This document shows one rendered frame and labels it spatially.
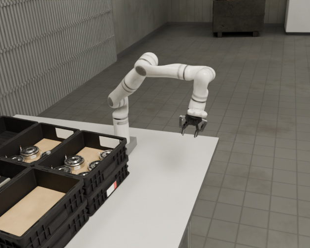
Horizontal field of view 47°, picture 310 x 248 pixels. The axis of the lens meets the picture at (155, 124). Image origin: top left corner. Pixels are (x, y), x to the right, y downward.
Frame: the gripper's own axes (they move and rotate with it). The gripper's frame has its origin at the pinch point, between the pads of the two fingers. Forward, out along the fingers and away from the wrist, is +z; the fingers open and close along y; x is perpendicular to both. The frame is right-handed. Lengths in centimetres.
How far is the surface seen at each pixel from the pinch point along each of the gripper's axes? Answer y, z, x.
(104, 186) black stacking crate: 36.4, 28.2, 16.7
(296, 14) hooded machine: -258, 51, -625
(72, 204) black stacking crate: 47, 23, 37
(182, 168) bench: -3.8, 31.6, -12.7
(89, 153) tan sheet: 49, 30, -9
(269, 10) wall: -229, 74, -729
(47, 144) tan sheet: 75, 37, -20
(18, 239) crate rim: 60, 16, 64
